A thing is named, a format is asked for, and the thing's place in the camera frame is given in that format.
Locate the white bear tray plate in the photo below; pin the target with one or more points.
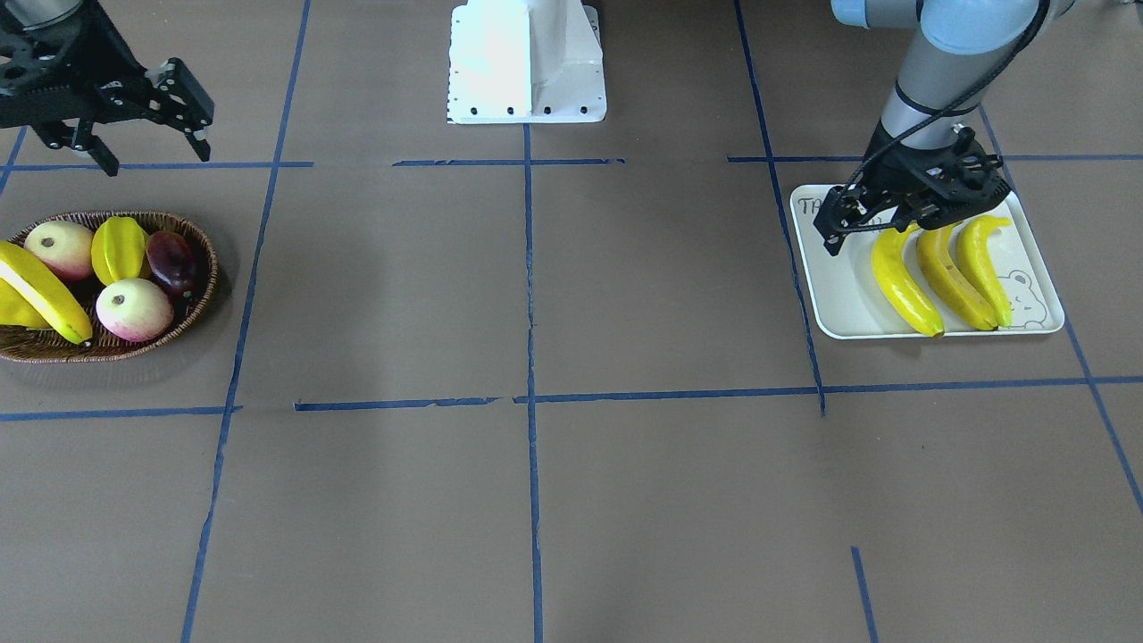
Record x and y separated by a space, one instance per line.
849 306

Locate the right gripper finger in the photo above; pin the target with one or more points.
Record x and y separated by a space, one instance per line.
183 104
79 138

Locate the pink apple far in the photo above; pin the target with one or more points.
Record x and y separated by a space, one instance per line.
64 247

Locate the pink apple near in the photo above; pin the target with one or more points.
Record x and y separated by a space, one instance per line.
135 310

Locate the white pedestal column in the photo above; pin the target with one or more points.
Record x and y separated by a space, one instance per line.
525 62

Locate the yellow star fruit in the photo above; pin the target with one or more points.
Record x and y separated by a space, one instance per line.
118 250

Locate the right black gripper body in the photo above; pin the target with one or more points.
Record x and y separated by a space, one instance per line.
114 96

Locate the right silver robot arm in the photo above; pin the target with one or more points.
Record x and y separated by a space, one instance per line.
66 68

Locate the dark purple fruit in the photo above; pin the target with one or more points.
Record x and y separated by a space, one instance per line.
173 265

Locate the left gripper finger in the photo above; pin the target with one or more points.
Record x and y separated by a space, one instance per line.
844 212
906 217

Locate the pink apple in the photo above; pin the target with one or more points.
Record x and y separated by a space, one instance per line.
135 310
64 247

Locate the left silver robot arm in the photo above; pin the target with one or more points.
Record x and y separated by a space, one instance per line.
959 48

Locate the brown wicker basket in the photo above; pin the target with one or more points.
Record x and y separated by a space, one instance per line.
47 346

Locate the yellow banana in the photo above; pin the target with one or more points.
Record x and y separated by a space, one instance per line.
976 264
948 283
38 285
898 286

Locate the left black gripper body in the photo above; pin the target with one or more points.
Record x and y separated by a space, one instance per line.
896 179

